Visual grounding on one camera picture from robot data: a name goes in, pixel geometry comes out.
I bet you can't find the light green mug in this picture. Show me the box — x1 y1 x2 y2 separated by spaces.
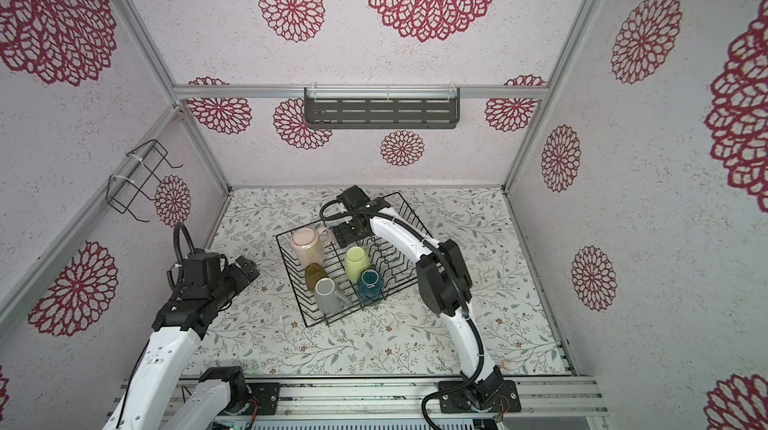
343 246 371 285

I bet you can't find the pink purple mug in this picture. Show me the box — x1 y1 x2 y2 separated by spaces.
290 226 330 269

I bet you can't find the black wire dish rack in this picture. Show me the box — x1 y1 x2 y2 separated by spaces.
276 215 417 328

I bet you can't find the dark green mug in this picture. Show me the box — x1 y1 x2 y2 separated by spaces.
358 268 384 306

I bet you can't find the amber glass cup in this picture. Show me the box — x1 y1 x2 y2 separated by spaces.
304 263 328 292

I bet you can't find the cream grey mug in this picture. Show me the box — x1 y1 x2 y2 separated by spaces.
314 277 352 317

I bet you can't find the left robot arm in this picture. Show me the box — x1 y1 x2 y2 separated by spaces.
104 253 259 429

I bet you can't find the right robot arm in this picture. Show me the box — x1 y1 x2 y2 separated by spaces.
320 204 503 406

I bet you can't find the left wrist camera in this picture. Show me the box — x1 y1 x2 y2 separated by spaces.
178 252 228 300

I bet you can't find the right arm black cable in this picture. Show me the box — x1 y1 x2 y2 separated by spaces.
319 198 487 430

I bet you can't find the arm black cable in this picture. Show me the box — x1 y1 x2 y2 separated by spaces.
319 198 487 430
166 222 198 293

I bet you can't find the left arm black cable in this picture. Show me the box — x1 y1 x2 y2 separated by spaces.
166 222 198 293

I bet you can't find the grey wall shelf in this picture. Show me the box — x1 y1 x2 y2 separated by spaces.
303 87 461 130

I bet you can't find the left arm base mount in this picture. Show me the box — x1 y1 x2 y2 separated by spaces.
198 366 281 416

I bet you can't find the black wire wall holder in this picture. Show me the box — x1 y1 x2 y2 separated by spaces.
104 139 183 223

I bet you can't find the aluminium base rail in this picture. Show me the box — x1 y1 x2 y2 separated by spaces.
105 375 611 423

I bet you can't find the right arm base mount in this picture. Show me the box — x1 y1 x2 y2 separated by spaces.
439 365 522 414

